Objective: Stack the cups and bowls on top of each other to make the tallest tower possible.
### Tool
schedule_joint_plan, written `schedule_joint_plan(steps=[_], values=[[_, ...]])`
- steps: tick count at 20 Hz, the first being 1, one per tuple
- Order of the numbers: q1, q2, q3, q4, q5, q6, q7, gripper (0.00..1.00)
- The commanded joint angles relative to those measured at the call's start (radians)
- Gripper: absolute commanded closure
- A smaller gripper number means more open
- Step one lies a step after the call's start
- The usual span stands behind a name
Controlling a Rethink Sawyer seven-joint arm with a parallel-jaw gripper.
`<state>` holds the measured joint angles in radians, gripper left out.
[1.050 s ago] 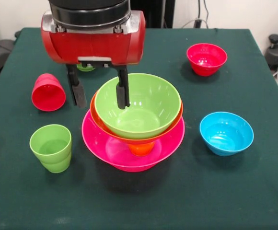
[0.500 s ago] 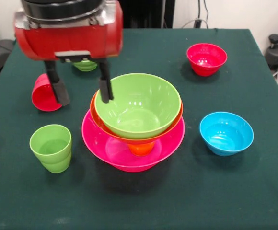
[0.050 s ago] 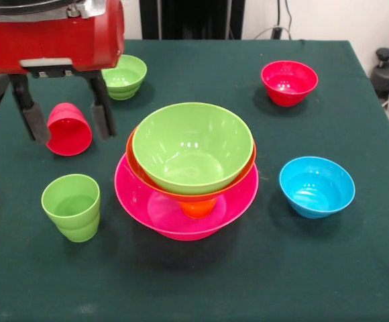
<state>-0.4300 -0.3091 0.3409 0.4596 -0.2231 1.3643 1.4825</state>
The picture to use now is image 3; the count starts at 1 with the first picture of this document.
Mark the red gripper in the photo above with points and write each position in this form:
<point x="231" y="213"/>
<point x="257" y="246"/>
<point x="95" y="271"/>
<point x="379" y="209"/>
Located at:
<point x="53" y="40"/>

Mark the red cup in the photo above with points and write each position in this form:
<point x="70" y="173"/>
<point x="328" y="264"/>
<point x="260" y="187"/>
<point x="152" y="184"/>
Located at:
<point x="70" y="137"/>

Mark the large orange bowl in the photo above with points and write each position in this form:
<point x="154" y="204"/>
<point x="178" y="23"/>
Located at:
<point x="137" y="167"/>

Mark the green cup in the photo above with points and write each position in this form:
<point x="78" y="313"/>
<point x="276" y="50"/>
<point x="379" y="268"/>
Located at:
<point x="70" y="208"/>

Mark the large pink bowl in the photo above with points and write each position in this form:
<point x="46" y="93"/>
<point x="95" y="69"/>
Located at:
<point x="130" y="198"/>

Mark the large green bowl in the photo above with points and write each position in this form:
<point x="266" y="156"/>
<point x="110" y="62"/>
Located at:
<point x="191" y="147"/>

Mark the orange cup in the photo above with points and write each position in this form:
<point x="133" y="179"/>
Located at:
<point x="197" y="209"/>

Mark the small red bowl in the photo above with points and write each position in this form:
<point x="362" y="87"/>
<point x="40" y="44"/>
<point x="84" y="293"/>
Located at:
<point x="288" y="82"/>

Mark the small green bowl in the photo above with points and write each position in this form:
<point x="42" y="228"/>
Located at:
<point x="127" y="77"/>

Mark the dark green tablecloth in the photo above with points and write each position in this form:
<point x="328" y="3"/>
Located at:
<point x="194" y="275"/>

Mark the black power plug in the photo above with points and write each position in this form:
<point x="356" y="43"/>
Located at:
<point x="277" y="33"/>

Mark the small blue bowl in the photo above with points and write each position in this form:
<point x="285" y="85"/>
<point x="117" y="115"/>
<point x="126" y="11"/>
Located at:
<point x="315" y="191"/>

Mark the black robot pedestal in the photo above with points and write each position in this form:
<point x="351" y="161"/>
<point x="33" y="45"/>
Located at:
<point x="194" y="16"/>

